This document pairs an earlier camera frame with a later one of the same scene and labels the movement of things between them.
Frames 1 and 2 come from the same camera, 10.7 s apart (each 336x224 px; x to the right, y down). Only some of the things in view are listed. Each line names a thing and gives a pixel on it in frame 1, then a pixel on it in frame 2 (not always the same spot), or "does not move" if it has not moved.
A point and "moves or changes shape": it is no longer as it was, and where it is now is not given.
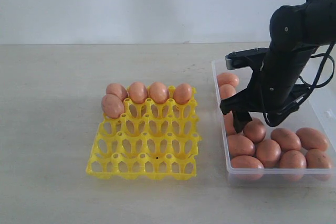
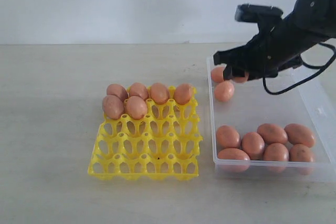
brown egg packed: (182, 93) does not move
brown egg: (317, 158) to (301, 152)
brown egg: (293, 159) to (275, 151)
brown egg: (269, 151) to (253, 144)
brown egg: (227, 91) moves or changes shape
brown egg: (288, 140) to (271, 133)
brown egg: (229, 123) to (241, 79)
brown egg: (311, 138) to (298, 134)
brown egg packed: (159, 92) does not move
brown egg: (240, 145) to (227, 137)
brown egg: (255, 130) to (136, 107)
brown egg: (112, 106) does not move
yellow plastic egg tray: (149, 141) does not move
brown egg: (246, 161) to (232, 153)
